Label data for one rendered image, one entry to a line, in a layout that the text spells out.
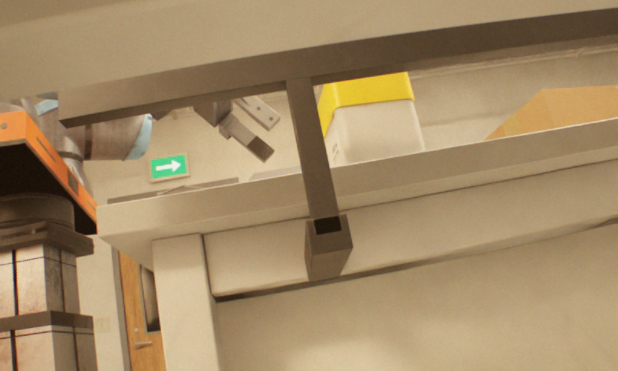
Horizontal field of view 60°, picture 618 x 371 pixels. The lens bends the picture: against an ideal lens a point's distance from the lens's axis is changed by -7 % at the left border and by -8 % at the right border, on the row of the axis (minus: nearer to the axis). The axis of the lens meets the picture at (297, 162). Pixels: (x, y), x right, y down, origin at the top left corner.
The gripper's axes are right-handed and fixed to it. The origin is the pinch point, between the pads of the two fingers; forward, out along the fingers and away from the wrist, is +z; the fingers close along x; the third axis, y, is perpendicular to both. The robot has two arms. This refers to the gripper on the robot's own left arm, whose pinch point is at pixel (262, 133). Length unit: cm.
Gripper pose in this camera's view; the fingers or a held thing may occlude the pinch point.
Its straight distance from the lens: 90.4
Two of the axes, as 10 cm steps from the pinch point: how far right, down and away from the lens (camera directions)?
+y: 6.4, -7.0, 3.3
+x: -1.0, 3.5, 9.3
